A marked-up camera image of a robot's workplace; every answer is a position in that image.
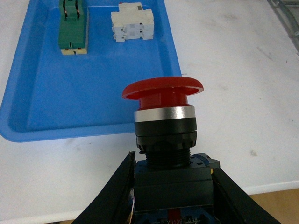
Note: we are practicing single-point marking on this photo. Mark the green terminal block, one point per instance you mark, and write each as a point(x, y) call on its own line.
point(73, 27)

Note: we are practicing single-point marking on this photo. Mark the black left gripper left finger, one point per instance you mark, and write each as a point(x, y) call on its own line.
point(114, 204)

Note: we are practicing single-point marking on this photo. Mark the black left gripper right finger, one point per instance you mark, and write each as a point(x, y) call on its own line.
point(233, 206)

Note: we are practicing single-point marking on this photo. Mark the red emergency stop button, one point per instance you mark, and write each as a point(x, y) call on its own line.
point(172, 186)

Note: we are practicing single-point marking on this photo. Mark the white circuit breaker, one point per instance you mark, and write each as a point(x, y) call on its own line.
point(132, 22)

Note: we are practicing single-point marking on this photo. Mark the silver mesh three-tier rack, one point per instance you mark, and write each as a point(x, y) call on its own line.
point(288, 13)

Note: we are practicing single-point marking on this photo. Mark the blue plastic tray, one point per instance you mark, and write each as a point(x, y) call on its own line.
point(51, 96)

